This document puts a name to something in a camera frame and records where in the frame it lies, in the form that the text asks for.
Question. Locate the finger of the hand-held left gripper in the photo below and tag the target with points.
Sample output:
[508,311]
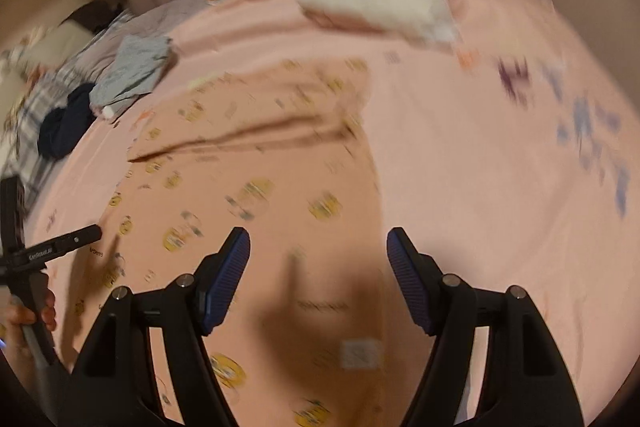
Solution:
[82,238]

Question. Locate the pink cartoon print garment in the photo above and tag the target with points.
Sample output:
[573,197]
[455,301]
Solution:
[280,157]

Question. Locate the dark brown cloth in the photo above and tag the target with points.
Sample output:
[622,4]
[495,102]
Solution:
[95,14]

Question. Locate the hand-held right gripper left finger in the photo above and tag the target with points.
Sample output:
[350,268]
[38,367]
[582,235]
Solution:
[227,277]

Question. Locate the pink printed bed sheet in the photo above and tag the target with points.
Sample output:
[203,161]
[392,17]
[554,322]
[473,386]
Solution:
[475,207]

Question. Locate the grey garment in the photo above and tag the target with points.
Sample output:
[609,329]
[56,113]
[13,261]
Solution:
[132,67]

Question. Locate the plaid cloth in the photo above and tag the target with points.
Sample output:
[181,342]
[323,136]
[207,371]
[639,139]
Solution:
[30,117]

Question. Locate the beige pillow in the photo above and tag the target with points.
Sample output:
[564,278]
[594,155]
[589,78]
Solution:
[60,44]

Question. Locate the person's left hand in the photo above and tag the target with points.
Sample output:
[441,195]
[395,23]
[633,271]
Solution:
[20,314]

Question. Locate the navy garment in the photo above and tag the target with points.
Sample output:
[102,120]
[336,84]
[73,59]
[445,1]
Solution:
[67,122]

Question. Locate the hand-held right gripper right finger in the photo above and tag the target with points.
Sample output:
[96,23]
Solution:
[407,277]

